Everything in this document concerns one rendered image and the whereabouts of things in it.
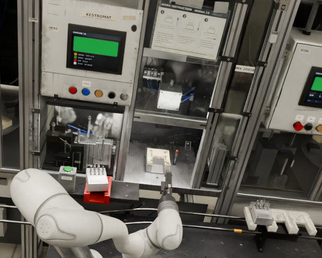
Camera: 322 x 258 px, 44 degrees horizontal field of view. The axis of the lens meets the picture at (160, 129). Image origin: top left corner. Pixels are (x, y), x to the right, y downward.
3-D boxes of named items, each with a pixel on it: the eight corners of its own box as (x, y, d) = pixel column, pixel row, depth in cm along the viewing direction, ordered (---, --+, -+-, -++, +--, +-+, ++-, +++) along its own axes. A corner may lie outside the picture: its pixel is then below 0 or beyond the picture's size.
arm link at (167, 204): (181, 209, 166) (179, 199, 171) (159, 207, 165) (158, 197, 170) (177, 225, 170) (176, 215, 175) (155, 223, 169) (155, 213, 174)
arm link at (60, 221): (110, 220, 119) (83, 195, 127) (66, 219, 104) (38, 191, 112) (89, 257, 121) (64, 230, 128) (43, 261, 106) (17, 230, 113)
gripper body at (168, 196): (174, 215, 175) (173, 201, 183) (178, 200, 171) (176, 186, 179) (157, 213, 174) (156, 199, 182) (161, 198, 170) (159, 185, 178)
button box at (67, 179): (58, 191, 202) (58, 172, 196) (60, 181, 208) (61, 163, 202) (73, 192, 202) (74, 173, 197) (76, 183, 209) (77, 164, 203)
